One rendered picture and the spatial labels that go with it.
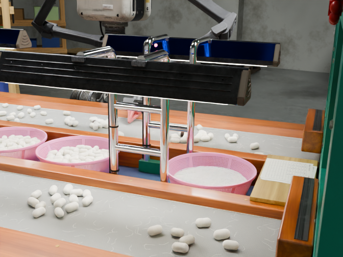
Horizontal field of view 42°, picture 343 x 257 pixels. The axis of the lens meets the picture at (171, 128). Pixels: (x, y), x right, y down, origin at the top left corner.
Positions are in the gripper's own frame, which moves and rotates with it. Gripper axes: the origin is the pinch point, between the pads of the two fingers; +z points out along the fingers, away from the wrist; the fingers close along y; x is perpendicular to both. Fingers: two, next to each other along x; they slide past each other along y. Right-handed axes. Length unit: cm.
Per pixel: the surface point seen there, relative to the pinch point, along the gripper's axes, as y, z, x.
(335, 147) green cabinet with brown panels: 76, 62, -97
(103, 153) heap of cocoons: 6.8, 27.2, -20.5
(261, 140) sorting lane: 53, 0, 2
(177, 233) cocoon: 48, 58, -48
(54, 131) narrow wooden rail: -17.4, 19.8, -17.2
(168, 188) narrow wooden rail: 39, 43, -37
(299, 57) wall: 14, -481, 466
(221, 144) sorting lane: 40.7, 7.8, -4.5
